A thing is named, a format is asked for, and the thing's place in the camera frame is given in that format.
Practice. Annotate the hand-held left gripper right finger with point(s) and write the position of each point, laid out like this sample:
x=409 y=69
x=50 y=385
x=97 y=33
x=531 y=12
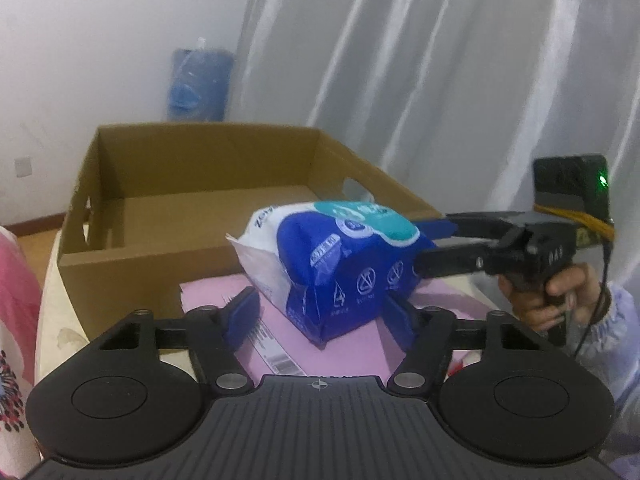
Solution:
x=397 y=317

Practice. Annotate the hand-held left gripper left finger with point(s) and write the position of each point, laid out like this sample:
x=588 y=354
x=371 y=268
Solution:
x=244 y=312

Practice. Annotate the blue wet wipes pack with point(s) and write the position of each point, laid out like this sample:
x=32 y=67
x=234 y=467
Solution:
x=325 y=260

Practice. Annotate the person's right hand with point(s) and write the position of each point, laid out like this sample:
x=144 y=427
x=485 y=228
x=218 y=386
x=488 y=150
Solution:
x=582 y=290

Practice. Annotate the blue water bottle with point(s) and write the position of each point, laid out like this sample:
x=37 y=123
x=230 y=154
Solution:
x=200 y=82

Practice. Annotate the brown cardboard box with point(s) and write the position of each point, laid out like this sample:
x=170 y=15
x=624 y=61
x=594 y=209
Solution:
x=200 y=170

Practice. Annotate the white satin curtain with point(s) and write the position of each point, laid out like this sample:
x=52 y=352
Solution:
x=425 y=70

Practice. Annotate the white wall socket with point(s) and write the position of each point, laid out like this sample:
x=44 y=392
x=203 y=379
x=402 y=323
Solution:
x=23 y=166

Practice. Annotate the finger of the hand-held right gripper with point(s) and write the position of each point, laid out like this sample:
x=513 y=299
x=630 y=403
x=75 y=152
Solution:
x=435 y=227
x=450 y=260

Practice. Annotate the person's right forearm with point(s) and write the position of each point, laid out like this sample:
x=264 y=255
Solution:
x=620 y=340

